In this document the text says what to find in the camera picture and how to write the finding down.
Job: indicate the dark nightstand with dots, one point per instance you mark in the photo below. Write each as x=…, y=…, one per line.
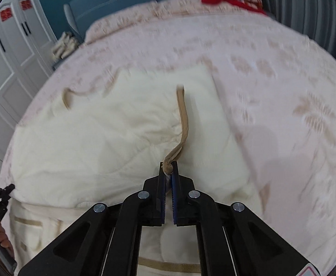
x=59, y=62

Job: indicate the pink patterned pillow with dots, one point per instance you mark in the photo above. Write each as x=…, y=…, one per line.
x=191, y=7
x=119, y=24

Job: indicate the pink floral bed cover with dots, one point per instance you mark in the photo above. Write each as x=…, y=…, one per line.
x=271, y=92

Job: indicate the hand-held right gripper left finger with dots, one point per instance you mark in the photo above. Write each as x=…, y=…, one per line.
x=159, y=201

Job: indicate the grey-blue curtain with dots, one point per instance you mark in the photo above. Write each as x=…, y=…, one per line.
x=306, y=11

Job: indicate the pile of cream items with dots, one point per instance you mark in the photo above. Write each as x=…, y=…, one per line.
x=64, y=44

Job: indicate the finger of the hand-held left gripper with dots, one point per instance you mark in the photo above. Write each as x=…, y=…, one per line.
x=8, y=190

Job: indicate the white wardrobe doors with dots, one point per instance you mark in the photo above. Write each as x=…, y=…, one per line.
x=9, y=57

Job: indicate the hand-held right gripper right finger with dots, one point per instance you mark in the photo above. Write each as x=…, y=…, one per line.
x=176, y=204

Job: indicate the cream quilt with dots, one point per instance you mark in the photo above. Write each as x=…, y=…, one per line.
x=99, y=149

